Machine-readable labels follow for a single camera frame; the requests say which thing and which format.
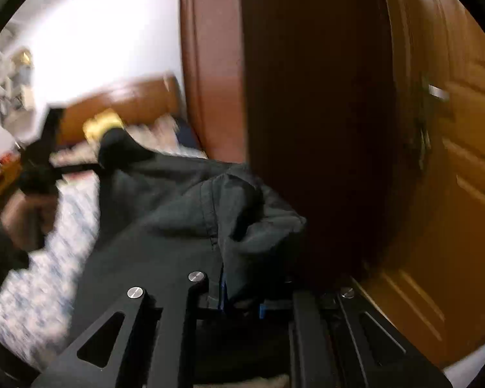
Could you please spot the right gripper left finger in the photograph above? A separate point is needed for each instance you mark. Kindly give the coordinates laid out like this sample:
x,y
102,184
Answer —
x,y
148,341

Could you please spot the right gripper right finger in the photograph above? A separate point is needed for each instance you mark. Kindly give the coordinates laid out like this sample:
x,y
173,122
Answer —
x,y
338,340

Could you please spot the black garment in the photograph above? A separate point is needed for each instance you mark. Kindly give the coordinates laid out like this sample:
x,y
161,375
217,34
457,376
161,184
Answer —
x,y
163,217

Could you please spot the person's left hand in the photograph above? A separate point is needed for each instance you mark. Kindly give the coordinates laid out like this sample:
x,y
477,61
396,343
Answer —
x,y
29,218

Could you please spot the yellow Pikachu plush toy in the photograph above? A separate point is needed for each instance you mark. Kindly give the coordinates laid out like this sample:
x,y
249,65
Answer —
x,y
96,127

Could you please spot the wooden room door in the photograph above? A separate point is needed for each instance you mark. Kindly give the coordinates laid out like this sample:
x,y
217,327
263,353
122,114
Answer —
x,y
429,279

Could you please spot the pink floral quilt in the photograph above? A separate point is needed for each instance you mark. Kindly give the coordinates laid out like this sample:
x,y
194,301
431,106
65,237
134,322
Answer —
x,y
158,137

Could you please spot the blue floral white bedspread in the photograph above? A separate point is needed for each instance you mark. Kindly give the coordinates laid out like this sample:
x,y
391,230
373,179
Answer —
x,y
36,300

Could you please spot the wooden bed headboard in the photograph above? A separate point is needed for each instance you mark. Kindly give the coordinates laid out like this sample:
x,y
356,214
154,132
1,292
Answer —
x,y
136,102

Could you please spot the brown louvered wardrobe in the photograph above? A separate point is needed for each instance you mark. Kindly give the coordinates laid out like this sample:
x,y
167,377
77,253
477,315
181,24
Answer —
x,y
304,93

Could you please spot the white wall shelf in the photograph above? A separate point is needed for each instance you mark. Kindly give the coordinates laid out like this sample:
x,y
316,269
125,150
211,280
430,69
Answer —
x,y
16,94

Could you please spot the metal door handle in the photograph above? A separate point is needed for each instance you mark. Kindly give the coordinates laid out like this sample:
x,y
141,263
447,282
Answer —
x,y
430,96

